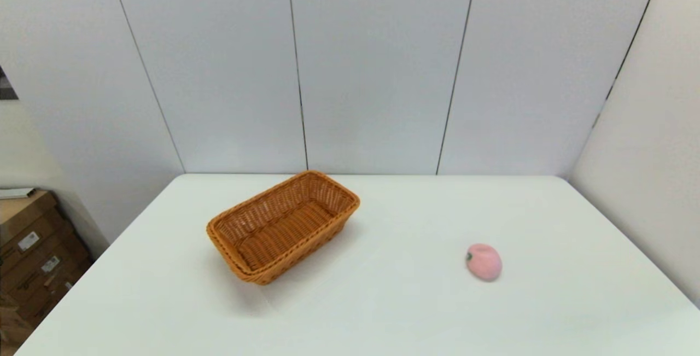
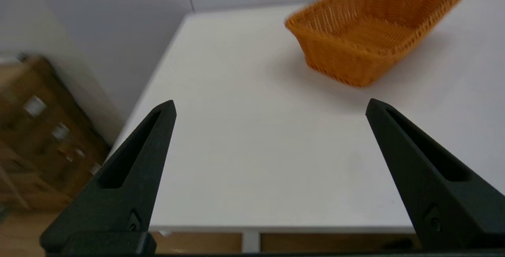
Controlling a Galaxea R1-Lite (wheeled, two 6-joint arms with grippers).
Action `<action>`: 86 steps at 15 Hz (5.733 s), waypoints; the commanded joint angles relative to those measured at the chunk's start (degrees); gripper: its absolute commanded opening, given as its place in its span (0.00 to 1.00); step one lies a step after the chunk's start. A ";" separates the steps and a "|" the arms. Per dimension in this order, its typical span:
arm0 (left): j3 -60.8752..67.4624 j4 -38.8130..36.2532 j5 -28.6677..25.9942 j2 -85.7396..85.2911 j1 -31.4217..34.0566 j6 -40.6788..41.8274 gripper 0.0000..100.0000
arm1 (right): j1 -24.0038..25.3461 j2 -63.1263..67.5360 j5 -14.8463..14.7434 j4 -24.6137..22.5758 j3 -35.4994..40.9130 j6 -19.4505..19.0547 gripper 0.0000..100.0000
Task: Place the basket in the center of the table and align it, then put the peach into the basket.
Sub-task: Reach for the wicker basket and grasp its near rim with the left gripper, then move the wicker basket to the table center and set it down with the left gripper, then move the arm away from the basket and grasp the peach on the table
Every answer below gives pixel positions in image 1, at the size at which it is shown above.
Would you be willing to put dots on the orange wicker rectangular basket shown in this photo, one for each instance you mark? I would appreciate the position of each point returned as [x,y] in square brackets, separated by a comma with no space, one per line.
[284,230]

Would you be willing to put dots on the pink peach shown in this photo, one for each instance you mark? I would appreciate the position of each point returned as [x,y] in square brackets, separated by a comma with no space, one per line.
[484,263]

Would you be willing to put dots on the brown cardboard box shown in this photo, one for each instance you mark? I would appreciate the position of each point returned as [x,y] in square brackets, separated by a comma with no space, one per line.
[22,211]
[46,235]
[68,263]
[52,298]

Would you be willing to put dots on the flat white item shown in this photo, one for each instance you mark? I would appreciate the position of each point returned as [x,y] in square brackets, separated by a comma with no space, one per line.
[15,193]

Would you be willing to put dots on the dark wall picture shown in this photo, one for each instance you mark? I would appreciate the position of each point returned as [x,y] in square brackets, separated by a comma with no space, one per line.
[5,87]

